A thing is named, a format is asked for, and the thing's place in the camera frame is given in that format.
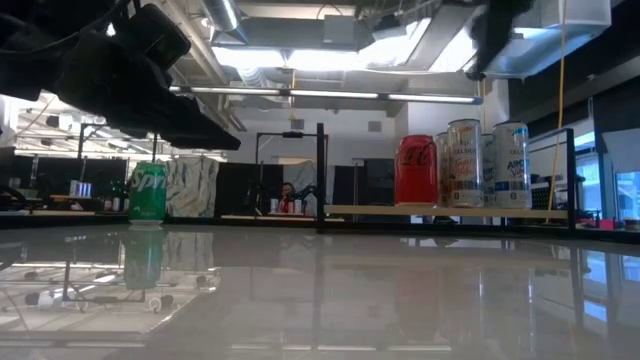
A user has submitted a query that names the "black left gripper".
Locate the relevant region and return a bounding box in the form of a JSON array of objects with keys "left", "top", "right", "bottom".
[{"left": 56, "top": 33, "right": 243, "bottom": 151}]

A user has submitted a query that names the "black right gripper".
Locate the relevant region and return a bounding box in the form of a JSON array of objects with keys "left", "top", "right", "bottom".
[{"left": 468, "top": 0, "right": 535, "bottom": 81}]

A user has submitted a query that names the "green Sprite can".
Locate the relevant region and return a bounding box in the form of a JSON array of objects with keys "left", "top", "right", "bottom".
[{"left": 128, "top": 160, "right": 168, "bottom": 227}]

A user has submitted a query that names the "white pineapple Celsius can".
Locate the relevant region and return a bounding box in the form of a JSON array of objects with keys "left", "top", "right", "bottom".
[{"left": 446, "top": 118, "right": 485, "bottom": 209}]

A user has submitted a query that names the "white blue Arctic Celsius can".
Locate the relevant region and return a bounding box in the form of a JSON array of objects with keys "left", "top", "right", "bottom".
[
  {"left": 492, "top": 120, "right": 533, "bottom": 210},
  {"left": 481, "top": 132, "right": 497, "bottom": 209}
]

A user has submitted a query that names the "white yellow Celsius can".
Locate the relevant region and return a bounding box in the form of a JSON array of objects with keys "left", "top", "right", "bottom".
[{"left": 435, "top": 132, "right": 451, "bottom": 209}]

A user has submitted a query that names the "red cola can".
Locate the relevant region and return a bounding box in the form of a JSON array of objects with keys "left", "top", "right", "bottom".
[{"left": 394, "top": 133, "right": 440, "bottom": 208}]

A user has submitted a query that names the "white green patterned cloth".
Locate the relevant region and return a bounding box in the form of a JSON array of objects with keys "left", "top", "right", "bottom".
[{"left": 164, "top": 156, "right": 221, "bottom": 219}]

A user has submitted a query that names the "white ceiling hood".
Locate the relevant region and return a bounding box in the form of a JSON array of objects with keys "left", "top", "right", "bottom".
[{"left": 464, "top": 0, "right": 612, "bottom": 81}]

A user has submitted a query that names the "black screen panel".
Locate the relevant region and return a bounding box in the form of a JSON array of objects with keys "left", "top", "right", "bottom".
[{"left": 62, "top": 157, "right": 129, "bottom": 212}]

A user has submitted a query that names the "black partition panel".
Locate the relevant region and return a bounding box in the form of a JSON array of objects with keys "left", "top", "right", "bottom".
[{"left": 214, "top": 162, "right": 284, "bottom": 219}]

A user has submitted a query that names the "smooth silver ceiling pipe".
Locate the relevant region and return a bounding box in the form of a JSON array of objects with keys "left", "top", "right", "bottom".
[{"left": 202, "top": 0, "right": 249, "bottom": 45}]

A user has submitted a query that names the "person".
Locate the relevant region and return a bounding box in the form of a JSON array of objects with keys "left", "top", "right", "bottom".
[{"left": 278, "top": 181, "right": 297, "bottom": 215}]

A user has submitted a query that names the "gray ceiling box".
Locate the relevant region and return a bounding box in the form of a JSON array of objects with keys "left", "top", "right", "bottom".
[{"left": 322, "top": 14, "right": 359, "bottom": 51}]

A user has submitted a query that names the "long ceiling tube light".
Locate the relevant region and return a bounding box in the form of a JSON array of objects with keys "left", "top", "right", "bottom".
[{"left": 169, "top": 85, "right": 484, "bottom": 105}]

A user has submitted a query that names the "black cabinet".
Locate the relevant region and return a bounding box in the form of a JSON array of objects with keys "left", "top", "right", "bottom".
[{"left": 362, "top": 158, "right": 401, "bottom": 224}]

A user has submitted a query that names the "glowing blue window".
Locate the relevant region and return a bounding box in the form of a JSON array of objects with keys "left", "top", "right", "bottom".
[{"left": 615, "top": 171, "right": 640, "bottom": 221}]

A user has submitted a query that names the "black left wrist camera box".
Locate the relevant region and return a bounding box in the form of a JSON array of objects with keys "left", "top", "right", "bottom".
[{"left": 112, "top": 3, "right": 192, "bottom": 71}]

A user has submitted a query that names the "black metal frame stand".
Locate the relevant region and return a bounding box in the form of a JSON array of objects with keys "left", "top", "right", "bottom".
[{"left": 254, "top": 130, "right": 329, "bottom": 219}]

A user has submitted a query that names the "black frame wooden shelf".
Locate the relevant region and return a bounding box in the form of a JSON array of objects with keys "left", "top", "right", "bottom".
[{"left": 315, "top": 122, "right": 576, "bottom": 235}]

